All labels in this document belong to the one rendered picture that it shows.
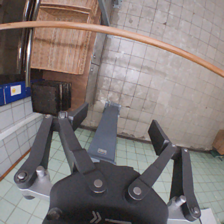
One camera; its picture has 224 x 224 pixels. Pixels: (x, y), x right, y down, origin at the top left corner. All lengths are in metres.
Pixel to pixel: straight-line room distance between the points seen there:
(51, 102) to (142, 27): 1.56
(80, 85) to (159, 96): 1.23
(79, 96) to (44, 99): 0.37
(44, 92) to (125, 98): 1.17
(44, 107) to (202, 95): 2.32
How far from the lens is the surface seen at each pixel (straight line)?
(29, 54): 0.69
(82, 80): 1.14
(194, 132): 2.44
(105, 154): 0.73
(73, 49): 1.19
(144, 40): 0.48
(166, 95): 1.85
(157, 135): 0.18
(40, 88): 1.04
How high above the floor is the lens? 1.65
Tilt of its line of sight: 70 degrees down
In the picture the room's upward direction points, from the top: 167 degrees counter-clockwise
